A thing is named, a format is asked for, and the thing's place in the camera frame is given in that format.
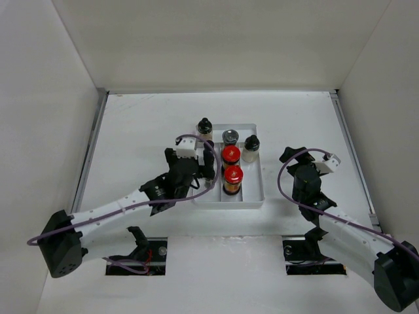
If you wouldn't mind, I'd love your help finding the white divided organizer tray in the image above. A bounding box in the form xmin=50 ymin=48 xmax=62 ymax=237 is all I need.
xmin=192 ymin=124 xmax=264 ymax=209

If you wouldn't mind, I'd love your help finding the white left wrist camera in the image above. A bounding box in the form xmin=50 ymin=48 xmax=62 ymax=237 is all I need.
xmin=174 ymin=137 xmax=197 ymax=159

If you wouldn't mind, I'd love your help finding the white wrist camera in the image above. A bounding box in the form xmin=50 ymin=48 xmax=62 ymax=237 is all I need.
xmin=174 ymin=137 xmax=197 ymax=159
xmin=312 ymin=154 xmax=341 ymax=175

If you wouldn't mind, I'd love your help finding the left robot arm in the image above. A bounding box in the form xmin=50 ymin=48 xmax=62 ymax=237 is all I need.
xmin=33 ymin=147 xmax=219 ymax=278

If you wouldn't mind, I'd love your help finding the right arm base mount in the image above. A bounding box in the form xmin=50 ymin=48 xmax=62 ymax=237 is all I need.
xmin=282 ymin=227 xmax=347 ymax=275

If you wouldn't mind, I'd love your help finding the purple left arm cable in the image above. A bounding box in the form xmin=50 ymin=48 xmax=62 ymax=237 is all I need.
xmin=26 ymin=133 xmax=219 ymax=274

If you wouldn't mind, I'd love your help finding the white salt knob-top bottle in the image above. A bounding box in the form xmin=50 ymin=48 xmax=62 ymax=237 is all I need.
xmin=242 ymin=135 xmax=260 ymax=163

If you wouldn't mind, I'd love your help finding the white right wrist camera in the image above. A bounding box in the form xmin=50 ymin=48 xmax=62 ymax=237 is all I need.
xmin=312 ymin=154 xmax=341 ymax=175

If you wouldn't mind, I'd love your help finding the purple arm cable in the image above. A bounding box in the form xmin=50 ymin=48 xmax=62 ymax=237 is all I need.
xmin=26 ymin=133 xmax=219 ymax=274
xmin=276 ymin=147 xmax=419 ymax=258

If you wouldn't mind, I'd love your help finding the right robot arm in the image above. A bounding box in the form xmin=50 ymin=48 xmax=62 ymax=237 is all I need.
xmin=279 ymin=147 xmax=418 ymax=313

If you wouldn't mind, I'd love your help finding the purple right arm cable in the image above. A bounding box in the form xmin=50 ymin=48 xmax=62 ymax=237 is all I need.
xmin=276 ymin=147 xmax=419 ymax=258

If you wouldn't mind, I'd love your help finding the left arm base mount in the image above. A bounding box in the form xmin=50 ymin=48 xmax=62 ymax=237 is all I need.
xmin=105 ymin=226 xmax=168 ymax=276

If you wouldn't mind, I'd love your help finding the small black-cap spice bottle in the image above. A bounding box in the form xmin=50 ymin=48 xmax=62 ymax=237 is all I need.
xmin=203 ymin=140 xmax=214 ymax=153

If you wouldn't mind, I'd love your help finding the red-lid sauce jar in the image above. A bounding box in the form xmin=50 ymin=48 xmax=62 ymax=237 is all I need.
xmin=221 ymin=145 xmax=241 ymax=170
xmin=223 ymin=166 xmax=244 ymax=196

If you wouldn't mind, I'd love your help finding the black-label spice bottle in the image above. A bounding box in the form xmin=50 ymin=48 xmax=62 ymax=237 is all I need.
xmin=203 ymin=150 xmax=215 ymax=169

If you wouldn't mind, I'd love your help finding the knob-top spice grinder bottle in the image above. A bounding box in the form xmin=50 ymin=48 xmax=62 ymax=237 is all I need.
xmin=196 ymin=117 xmax=213 ymax=141

